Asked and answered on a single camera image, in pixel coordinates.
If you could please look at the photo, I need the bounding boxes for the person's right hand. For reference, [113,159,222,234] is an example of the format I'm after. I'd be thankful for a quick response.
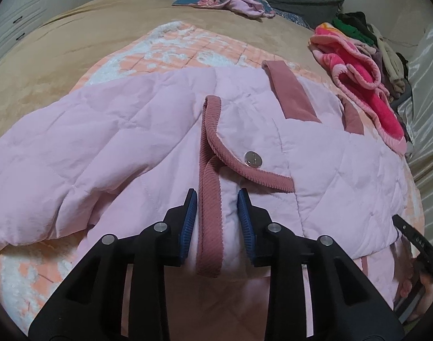
[397,256,433,325]

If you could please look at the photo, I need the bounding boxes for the pink fleece blanket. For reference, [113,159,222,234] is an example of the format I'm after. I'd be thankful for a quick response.
[309,22,407,155]

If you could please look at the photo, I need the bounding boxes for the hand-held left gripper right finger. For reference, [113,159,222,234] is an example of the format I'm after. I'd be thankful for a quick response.
[237,188,405,341]

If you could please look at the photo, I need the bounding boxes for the pile of clothes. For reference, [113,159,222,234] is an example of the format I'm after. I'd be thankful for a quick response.
[332,12,415,143]

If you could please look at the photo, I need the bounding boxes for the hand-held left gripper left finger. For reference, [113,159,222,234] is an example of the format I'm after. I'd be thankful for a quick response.
[28,188,198,341]

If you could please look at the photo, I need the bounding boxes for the white wardrobe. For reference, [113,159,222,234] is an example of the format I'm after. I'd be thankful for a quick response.
[0,0,96,65]

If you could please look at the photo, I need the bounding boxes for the pink quilted jacket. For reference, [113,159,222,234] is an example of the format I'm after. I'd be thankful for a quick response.
[0,60,418,341]

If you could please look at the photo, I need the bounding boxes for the white satin curtain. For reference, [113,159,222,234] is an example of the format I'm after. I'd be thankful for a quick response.
[404,18,433,244]

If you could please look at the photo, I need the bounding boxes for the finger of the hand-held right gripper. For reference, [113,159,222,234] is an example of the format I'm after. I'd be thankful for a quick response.
[393,215,433,282]

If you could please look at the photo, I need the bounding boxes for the orange plaid cloud blanket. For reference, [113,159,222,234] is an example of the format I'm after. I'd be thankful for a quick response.
[0,21,428,332]

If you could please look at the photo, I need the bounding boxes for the tan bed sheet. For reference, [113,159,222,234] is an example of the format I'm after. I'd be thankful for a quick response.
[0,0,318,267]

